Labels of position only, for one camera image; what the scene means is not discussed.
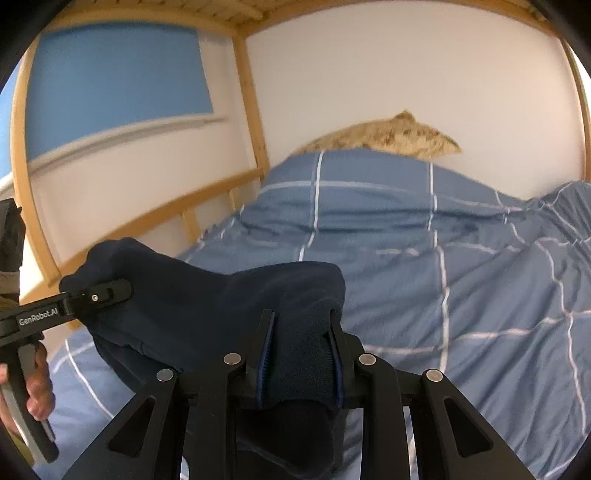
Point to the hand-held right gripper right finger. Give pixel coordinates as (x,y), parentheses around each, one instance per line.
(335,369)

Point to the blue window blind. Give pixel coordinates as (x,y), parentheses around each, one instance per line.
(115,78)

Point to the beige patterned pillow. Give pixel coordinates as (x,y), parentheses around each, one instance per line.
(392,134)

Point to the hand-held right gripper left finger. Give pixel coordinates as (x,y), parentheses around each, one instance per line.
(266,364)

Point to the wooden bed frame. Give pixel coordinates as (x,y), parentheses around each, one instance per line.
(251,92)

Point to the person's left hand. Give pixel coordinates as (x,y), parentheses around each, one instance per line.
(41,387)

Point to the blue checked duvet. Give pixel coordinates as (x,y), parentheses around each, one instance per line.
(461,277)

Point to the dark navy pants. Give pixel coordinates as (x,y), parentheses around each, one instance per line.
(194,304)

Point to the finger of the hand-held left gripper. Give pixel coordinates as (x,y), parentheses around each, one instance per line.
(104,293)

